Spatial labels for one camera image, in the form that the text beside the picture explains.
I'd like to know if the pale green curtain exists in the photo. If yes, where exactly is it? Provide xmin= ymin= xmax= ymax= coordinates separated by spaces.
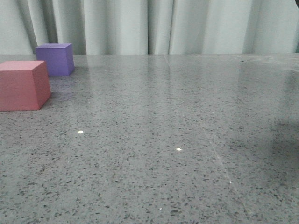
xmin=0 ymin=0 xmax=299 ymax=55

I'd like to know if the pink foam cube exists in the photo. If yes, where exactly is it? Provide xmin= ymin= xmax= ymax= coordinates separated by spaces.
xmin=0 ymin=61 xmax=51 ymax=111

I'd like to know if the purple foam cube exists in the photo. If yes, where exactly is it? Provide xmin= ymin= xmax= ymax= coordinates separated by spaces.
xmin=36 ymin=43 xmax=75 ymax=76

